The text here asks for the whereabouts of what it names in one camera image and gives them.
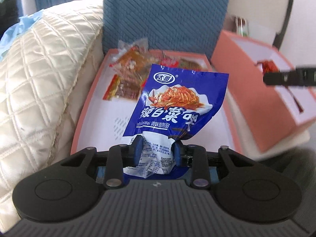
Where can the small red snack packet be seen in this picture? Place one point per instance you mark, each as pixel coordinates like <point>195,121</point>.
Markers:
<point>269,66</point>

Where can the blue spicy cabbage snack packet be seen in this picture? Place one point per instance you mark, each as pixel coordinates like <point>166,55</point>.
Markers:
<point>175,104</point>

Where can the blue textured cushion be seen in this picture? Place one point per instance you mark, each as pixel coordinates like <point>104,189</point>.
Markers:
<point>179,25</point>

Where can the brown square snack packet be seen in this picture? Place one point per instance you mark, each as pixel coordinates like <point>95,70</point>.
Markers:
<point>181,63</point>

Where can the black garment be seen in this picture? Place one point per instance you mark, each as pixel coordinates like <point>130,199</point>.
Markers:
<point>8,15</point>

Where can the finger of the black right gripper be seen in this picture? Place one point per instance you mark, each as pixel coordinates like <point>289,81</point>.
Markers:
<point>299,77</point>

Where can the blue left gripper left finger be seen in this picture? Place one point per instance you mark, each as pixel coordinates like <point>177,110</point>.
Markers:
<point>138,147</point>

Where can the clear orange tofu snack packet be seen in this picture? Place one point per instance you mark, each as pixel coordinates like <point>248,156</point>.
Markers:
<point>133,61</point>

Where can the brown strips red-edged packet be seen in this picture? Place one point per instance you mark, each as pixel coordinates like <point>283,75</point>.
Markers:
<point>121,88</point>

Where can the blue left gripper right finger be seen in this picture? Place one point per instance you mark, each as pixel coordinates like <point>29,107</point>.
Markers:
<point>177,149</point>

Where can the pink deep gift box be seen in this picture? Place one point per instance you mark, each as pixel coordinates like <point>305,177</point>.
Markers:
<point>272,113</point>

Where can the light blue cloth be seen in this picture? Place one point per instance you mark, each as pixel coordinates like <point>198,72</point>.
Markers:
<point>17,30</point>

